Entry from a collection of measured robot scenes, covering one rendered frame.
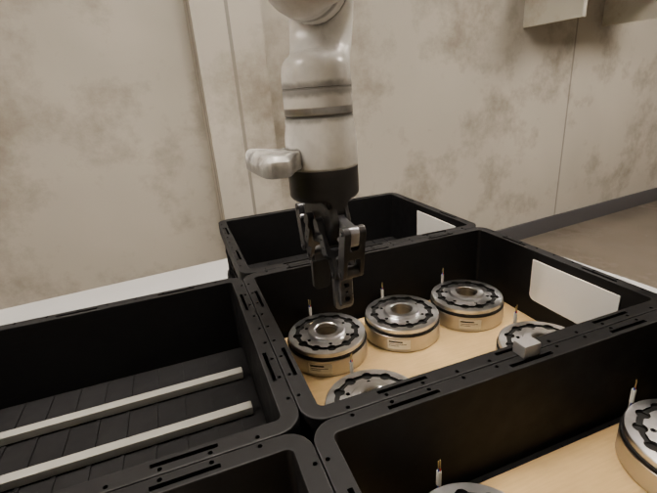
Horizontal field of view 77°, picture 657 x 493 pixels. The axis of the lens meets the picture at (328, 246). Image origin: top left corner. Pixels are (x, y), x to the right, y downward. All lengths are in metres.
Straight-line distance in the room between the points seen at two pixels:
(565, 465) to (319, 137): 0.37
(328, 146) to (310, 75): 0.07
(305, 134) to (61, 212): 1.81
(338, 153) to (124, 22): 1.77
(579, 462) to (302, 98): 0.42
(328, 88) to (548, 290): 0.40
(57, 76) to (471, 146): 2.27
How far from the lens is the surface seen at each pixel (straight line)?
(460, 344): 0.59
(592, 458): 0.48
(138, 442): 0.50
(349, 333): 0.55
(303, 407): 0.34
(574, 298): 0.61
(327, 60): 0.41
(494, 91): 3.02
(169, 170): 2.11
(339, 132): 0.42
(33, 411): 0.63
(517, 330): 0.58
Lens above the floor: 1.16
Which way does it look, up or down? 20 degrees down
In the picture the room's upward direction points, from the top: 5 degrees counter-clockwise
